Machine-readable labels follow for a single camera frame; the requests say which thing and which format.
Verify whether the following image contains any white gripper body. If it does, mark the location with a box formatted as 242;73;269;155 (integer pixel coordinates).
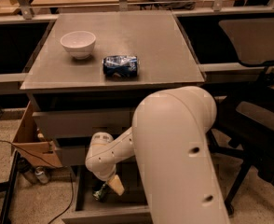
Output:
85;132;116;181

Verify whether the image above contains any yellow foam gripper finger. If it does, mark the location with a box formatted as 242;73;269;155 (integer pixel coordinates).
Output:
107;175;125;196

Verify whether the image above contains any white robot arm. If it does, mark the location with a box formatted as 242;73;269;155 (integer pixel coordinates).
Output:
85;86;230;224

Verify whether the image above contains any grey bottom drawer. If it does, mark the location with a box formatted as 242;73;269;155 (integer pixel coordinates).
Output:
62;161;153;224

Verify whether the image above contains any grey drawer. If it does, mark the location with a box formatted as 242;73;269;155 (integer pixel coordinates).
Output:
56;139;88;166
62;161;153;224
33;108;133;138

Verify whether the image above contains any grey middle drawer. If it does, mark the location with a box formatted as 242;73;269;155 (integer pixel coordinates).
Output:
56;139;88;166

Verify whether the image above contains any grey top drawer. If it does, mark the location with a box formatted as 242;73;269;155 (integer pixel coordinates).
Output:
33;108;133;138

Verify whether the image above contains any grey drawer cabinet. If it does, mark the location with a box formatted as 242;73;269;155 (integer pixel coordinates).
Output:
19;10;206;224

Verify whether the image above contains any crushed blue soda can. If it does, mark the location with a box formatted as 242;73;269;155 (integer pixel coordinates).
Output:
102;55;139;77

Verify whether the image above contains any light bottle on floor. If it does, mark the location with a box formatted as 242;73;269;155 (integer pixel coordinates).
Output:
34;166;50;185

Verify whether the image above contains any brown cardboard box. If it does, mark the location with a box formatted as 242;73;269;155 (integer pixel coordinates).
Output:
12;104;62;168

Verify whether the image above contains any dark bottle on floor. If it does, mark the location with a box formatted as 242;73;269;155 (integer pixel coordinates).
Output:
17;158;37;185

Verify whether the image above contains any black metal stand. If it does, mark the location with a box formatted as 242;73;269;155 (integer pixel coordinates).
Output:
0;152;20;224

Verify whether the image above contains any white ceramic bowl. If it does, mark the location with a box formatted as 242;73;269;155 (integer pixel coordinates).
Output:
61;31;96;60

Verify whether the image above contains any black office chair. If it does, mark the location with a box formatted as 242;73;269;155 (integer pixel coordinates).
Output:
208;18;274;215

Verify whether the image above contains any black floor cable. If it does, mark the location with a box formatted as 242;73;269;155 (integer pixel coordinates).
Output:
0;137;75;224

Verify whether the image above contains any metal railing frame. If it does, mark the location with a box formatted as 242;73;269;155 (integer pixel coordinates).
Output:
0;0;274;24

